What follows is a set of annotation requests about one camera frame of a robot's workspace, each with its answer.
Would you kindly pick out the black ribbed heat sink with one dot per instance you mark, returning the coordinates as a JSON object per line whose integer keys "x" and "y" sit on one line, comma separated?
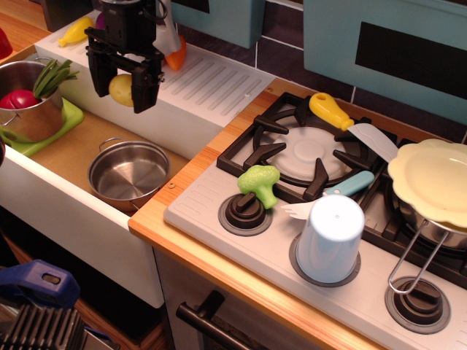
{"x": 43, "y": 328}

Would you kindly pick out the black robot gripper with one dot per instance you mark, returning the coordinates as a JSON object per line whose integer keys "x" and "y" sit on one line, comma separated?
{"x": 125, "y": 40}

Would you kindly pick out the red toy vegetable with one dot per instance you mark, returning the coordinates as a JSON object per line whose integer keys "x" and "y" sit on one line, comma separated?
{"x": 19, "y": 99}

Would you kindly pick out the light blue plastic cup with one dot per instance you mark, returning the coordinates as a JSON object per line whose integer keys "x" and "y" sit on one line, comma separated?
{"x": 327, "y": 249}

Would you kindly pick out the black oven door handle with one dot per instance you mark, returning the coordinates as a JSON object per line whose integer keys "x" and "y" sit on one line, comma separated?
{"x": 201, "y": 320}

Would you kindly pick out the grey toy stove top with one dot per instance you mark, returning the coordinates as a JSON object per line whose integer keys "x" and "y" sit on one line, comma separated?
{"x": 358, "y": 302}

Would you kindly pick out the teal cabinet right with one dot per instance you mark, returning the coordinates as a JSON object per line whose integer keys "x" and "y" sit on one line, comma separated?
{"x": 413, "y": 52}

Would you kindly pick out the blue clamp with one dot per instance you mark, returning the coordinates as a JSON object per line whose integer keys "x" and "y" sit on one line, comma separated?
{"x": 40, "y": 283}

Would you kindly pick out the left black stove knob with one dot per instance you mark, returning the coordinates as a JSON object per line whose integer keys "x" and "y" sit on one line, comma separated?
{"x": 244, "y": 215}

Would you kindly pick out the tall steel pot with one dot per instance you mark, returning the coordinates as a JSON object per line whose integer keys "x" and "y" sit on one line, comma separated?
{"x": 35, "y": 123}

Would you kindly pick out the yellow handled toy knife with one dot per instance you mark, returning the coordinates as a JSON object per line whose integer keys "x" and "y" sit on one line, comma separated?
{"x": 326, "y": 108}

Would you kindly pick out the black stove knob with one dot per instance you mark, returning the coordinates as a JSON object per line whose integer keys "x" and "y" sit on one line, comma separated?
{"x": 244, "y": 215}
{"x": 425, "y": 310}

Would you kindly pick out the blue handled toy fork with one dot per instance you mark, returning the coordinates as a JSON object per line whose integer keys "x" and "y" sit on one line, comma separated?
{"x": 347, "y": 188}

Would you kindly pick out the white toy sink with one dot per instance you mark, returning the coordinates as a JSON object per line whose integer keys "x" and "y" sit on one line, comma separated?
{"x": 50, "y": 191}

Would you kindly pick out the small steel pan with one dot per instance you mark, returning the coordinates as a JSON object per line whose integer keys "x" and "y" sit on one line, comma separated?
{"x": 126, "y": 174}

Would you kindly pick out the teal cabinet left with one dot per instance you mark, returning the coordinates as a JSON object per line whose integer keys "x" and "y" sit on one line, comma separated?
{"x": 237, "y": 22}

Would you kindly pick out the green toy beans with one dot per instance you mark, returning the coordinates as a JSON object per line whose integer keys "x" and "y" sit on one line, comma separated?
{"x": 51, "y": 77}

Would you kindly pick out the yellow toy squash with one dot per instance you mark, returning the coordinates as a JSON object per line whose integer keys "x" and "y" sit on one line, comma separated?
{"x": 76, "y": 33}

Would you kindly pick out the purple toy eggplant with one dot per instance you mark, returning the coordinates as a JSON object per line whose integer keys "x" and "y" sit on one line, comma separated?
{"x": 100, "y": 22}

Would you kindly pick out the green toy broccoli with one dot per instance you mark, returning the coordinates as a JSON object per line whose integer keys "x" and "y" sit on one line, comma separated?
{"x": 260, "y": 180}

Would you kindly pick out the steel saucepan with wire handle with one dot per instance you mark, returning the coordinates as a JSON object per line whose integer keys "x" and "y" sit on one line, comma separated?
{"x": 437, "y": 235}

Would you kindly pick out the pale yellow plate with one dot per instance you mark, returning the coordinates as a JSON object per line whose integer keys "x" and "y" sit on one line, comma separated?
{"x": 430, "y": 176}

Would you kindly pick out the red object at left edge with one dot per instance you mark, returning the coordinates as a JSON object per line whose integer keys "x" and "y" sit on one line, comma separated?
{"x": 5, "y": 46}

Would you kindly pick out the teal cabinet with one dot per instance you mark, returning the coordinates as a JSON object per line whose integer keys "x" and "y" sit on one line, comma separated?
{"x": 237, "y": 22}
{"x": 413, "y": 52}

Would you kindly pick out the orange toy carrot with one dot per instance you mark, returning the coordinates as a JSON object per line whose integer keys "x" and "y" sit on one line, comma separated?
{"x": 177, "y": 59}

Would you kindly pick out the right black stove knob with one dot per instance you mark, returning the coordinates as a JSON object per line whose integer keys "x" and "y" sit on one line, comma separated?
{"x": 425, "y": 310}

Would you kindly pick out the black stove grate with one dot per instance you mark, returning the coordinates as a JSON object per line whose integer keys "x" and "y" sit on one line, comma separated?
{"x": 313, "y": 156}

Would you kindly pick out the grey toy faucet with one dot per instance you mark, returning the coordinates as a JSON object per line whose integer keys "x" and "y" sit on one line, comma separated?
{"x": 168, "y": 33}

